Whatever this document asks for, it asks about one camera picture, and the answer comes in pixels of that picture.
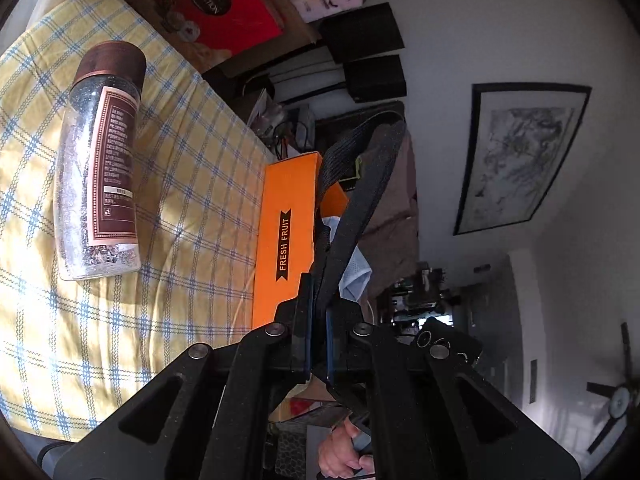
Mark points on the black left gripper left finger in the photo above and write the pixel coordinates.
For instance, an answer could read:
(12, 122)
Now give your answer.
(205, 416)

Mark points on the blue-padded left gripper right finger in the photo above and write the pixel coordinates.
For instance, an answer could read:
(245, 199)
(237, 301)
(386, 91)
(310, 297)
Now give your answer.
(431, 419)

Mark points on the light grey mesh garment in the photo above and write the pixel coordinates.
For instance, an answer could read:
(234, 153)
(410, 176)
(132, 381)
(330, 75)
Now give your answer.
(357, 274)

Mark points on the brown labelled plastic jar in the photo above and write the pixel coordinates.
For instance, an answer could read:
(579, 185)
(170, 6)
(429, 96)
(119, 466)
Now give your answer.
(95, 223)

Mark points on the person's right hand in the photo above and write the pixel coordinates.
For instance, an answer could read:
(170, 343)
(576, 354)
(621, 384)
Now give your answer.
(337, 457)

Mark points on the brown sofa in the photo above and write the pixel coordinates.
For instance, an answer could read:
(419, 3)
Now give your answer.
(390, 242)

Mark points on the yellow plaid tablecloth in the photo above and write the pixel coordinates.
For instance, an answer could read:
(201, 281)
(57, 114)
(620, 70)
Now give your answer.
(72, 352)

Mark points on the orange cardboard box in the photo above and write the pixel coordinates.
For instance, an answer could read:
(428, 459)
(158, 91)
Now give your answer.
(285, 248)

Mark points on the black standing fan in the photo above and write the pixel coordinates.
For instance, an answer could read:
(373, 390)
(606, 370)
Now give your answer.
(621, 398)

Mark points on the framed ink painting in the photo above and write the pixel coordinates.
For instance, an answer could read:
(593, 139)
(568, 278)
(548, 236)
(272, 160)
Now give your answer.
(520, 136)

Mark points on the right black speaker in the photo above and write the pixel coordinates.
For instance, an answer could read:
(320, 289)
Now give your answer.
(375, 79)

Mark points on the black speaker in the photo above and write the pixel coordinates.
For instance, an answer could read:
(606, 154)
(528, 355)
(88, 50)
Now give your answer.
(375, 79)
(361, 33)

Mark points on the left black speaker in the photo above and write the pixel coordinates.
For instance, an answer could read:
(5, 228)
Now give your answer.
(361, 33)

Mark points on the red Ferrero gift bag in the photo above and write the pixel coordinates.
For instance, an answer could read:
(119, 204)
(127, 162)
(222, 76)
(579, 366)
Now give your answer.
(209, 32)

